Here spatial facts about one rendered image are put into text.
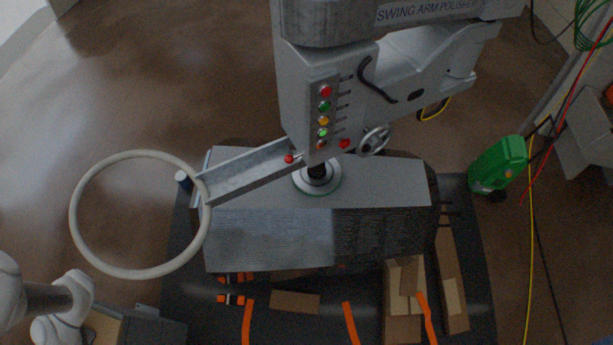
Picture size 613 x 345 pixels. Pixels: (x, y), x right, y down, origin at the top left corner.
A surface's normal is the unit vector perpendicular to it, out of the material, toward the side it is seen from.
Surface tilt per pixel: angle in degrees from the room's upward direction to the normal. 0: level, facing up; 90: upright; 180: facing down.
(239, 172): 2
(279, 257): 45
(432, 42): 40
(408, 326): 0
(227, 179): 2
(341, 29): 90
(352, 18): 90
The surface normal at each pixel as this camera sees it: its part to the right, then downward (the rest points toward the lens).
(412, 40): -0.56, -0.14
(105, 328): 0.06, -0.55
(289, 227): 0.00, 0.23
